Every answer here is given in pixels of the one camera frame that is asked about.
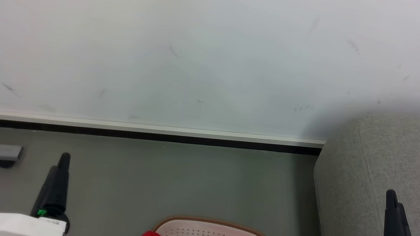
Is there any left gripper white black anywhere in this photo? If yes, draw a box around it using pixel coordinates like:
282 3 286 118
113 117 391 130
0 143 82 236

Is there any black round foot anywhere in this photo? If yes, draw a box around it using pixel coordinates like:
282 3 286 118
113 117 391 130
0 159 17 171

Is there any white and black baseboard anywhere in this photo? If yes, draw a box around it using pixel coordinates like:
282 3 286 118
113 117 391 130
0 92 327 178

